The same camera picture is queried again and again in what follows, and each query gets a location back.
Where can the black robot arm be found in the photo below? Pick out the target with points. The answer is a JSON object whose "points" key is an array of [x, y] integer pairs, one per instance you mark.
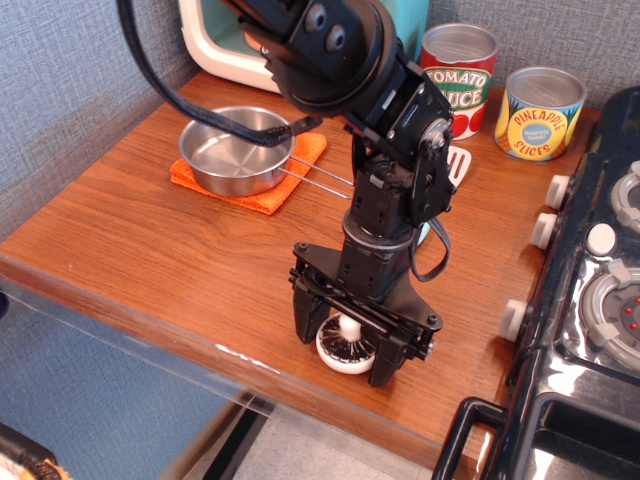
{"points": [[343, 60]]}

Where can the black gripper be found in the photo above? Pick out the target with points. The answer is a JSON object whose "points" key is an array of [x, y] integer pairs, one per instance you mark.
{"points": [[369, 281]]}

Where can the teal toy microwave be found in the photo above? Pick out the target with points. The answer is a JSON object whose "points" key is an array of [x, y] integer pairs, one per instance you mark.
{"points": [[218, 45]]}

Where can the black toy stove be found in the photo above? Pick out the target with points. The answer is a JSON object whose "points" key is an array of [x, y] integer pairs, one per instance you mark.
{"points": [[572, 410]]}

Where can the orange rag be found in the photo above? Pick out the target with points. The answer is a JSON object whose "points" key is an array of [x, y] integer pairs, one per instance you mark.
{"points": [[309, 147]]}

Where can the white spatula teal handle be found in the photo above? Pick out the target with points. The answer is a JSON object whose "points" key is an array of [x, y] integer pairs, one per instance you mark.
{"points": [[458, 161]]}

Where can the white toy mushroom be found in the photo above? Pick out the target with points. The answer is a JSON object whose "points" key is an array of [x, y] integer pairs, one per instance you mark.
{"points": [[345, 345]]}

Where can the tomato sauce can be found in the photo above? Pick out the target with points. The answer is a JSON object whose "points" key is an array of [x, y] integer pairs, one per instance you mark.
{"points": [[459, 59]]}

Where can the silver pot with wire handle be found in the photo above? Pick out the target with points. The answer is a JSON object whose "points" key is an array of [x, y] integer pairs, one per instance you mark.
{"points": [[226, 165]]}

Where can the pineapple slices can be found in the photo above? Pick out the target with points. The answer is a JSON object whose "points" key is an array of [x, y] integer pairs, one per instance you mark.
{"points": [[539, 113]]}

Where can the orange and black object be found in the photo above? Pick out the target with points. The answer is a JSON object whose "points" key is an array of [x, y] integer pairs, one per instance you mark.
{"points": [[24, 458]]}

